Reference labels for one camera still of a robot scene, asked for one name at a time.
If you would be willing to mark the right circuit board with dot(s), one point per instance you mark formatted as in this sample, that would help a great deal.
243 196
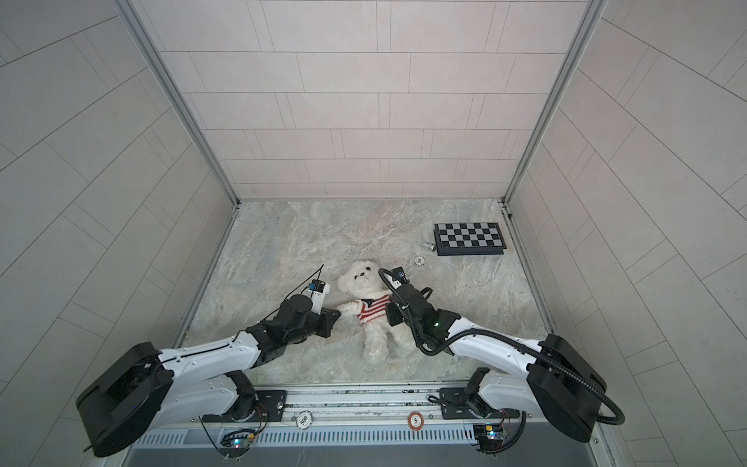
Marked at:
490 438

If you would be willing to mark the red white striped sweater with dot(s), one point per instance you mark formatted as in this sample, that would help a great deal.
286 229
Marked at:
373 309

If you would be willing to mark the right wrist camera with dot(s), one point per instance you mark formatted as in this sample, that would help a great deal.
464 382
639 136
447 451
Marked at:
398 277

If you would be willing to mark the left circuit board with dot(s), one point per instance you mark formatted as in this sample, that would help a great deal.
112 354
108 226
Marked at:
239 442

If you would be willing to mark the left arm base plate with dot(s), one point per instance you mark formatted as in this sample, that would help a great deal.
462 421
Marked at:
268 406

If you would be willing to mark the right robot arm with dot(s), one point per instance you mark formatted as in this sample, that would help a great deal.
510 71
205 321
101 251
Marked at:
526 376

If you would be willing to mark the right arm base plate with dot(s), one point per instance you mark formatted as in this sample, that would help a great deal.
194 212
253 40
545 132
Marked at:
456 404

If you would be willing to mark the black white chessboard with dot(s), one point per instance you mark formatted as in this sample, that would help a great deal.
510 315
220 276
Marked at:
469 239

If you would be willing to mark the white teddy bear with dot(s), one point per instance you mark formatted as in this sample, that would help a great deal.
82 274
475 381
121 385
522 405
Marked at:
361 281

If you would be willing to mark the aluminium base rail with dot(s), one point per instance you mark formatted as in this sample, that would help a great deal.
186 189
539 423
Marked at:
335 403

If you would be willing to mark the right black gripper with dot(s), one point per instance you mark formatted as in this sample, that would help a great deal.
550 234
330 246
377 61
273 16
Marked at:
391 312

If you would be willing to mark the red poker chip on rail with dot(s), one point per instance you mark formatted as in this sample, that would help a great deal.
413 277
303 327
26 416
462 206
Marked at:
415 421

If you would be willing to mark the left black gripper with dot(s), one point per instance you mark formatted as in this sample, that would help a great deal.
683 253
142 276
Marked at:
327 321

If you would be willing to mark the white poker chip on rail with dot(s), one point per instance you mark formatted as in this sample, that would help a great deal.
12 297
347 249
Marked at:
304 420

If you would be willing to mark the circuit board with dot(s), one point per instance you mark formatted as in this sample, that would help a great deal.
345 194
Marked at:
490 438
239 442

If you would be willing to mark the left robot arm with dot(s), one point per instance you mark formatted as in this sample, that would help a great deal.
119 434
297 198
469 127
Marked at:
147 387

